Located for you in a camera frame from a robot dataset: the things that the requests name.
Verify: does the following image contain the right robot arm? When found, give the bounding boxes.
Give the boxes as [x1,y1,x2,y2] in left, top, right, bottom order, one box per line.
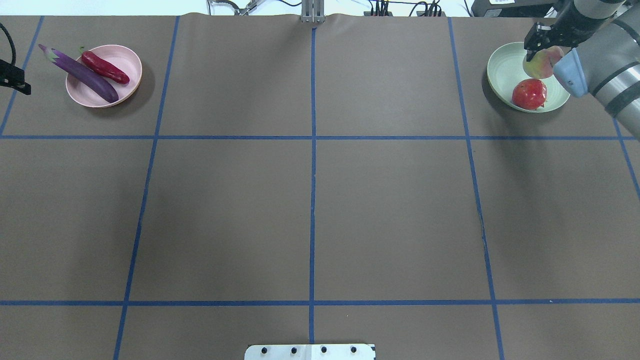
[523,0,640,138]

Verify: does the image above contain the yellow pink peach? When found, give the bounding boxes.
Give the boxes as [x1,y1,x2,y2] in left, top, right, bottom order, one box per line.
[522,46,565,80]

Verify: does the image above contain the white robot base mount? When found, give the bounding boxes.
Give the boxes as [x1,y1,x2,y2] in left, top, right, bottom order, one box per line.
[244,343,377,360]

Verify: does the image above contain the purple eggplant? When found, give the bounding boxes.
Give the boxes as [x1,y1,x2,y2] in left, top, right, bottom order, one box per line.
[38,44,120,104]

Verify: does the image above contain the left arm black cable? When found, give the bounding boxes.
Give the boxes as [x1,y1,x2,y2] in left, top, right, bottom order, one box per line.
[0,22,17,67]

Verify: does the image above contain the red chili pepper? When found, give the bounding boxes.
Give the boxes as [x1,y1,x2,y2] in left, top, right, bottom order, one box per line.
[80,50,130,85]

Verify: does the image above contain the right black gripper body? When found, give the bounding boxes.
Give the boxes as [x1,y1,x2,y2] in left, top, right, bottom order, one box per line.
[537,0,616,48]

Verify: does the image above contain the aluminium frame post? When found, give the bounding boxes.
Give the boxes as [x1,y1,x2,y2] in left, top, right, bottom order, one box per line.
[300,0,326,24]

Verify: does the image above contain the red pomegranate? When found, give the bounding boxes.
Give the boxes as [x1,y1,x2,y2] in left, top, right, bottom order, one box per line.
[510,79,548,111]

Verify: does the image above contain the green plate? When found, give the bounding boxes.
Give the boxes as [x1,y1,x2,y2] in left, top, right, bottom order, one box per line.
[486,42,570,114]

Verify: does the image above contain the pink plate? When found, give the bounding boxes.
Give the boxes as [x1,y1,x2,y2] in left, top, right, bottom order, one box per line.
[65,44,143,109]

